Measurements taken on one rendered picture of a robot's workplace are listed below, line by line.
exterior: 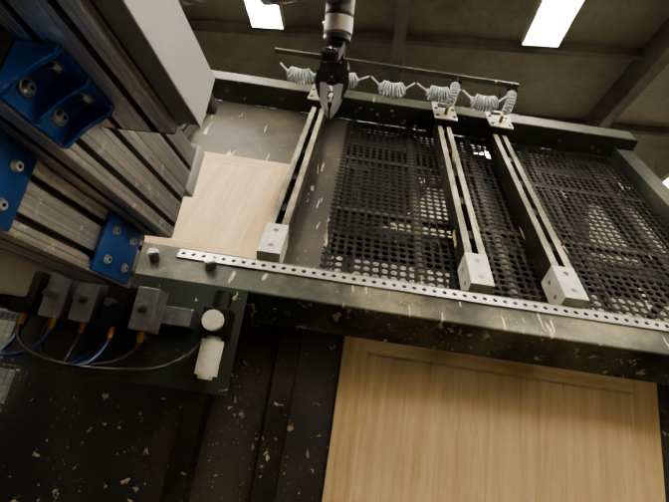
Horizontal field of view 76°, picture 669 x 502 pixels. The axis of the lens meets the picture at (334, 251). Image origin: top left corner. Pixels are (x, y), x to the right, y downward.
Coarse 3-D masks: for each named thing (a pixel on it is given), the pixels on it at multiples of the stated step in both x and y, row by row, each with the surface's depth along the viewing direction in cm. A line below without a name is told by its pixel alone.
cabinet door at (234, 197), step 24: (216, 168) 147; (240, 168) 149; (264, 168) 151; (288, 168) 152; (216, 192) 136; (240, 192) 138; (264, 192) 139; (192, 216) 125; (216, 216) 126; (240, 216) 128; (264, 216) 129; (144, 240) 114; (168, 240) 115; (192, 240) 117; (216, 240) 118; (240, 240) 119
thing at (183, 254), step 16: (176, 256) 106; (192, 256) 106; (208, 256) 107; (224, 256) 108; (272, 272) 106; (288, 272) 106; (304, 272) 106; (320, 272) 107; (384, 288) 105; (400, 288) 106; (416, 288) 106; (432, 288) 107; (496, 304) 105; (512, 304) 106; (528, 304) 106; (544, 304) 107; (592, 320) 105; (608, 320) 105; (624, 320) 106; (640, 320) 107
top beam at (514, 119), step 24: (216, 72) 197; (216, 96) 197; (240, 96) 196; (264, 96) 194; (288, 96) 193; (360, 96) 194; (360, 120) 197; (384, 120) 196; (408, 120) 195; (432, 120) 194; (480, 120) 191; (528, 120) 194; (528, 144) 196; (552, 144) 195; (576, 144) 194; (600, 144) 193; (624, 144) 192
